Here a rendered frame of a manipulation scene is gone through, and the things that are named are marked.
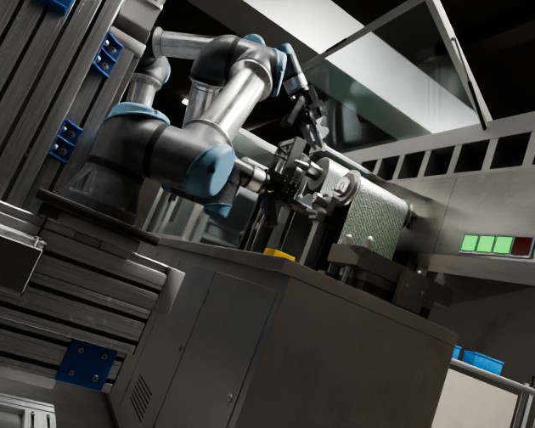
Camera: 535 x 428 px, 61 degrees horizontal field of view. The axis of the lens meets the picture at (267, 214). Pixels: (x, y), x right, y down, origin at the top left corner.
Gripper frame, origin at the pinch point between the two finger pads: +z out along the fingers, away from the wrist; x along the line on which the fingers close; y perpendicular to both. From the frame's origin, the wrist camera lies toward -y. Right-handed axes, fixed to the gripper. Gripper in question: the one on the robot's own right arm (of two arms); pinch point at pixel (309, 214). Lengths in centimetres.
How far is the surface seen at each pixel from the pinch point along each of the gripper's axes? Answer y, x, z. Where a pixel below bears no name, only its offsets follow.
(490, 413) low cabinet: -62, 289, 510
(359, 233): 2.0, -0.3, 20.8
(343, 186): 15.8, 5.0, 11.6
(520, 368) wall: 10, 313, 580
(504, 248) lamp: 8, -37, 45
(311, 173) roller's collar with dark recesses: 22.2, 28.7, 9.9
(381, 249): 0.3, -0.3, 31.9
